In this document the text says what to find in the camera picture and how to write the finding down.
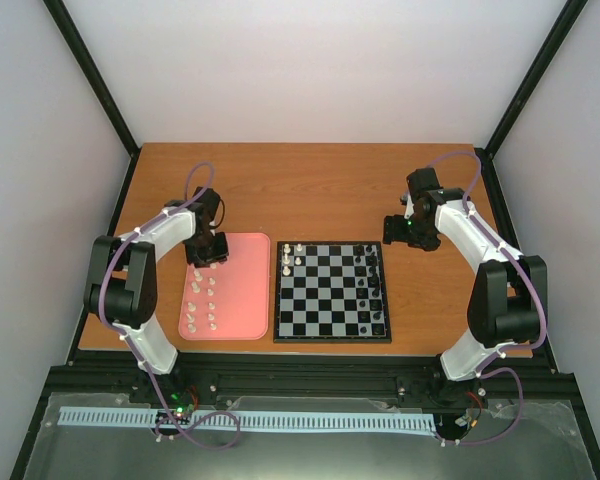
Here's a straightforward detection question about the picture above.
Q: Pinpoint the pink plastic tray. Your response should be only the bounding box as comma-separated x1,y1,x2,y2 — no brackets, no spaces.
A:
178,233,271,341

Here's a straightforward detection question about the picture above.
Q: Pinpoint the light blue cable duct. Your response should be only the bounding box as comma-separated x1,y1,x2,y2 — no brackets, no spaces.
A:
57,406,436,436

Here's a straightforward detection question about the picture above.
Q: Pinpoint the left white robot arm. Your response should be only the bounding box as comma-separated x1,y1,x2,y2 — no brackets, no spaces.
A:
84,187,229,403

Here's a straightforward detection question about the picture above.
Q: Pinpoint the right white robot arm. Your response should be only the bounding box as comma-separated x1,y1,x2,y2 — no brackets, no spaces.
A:
383,167,548,382

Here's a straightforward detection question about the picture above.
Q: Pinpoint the black white chessboard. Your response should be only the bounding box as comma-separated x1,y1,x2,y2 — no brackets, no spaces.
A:
273,241,392,344

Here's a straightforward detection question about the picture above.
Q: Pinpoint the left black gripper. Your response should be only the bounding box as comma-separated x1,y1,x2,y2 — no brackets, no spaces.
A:
185,232,229,268

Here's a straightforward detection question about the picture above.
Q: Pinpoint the black aluminium frame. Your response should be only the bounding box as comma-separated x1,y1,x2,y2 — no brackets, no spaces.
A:
11,1,600,479

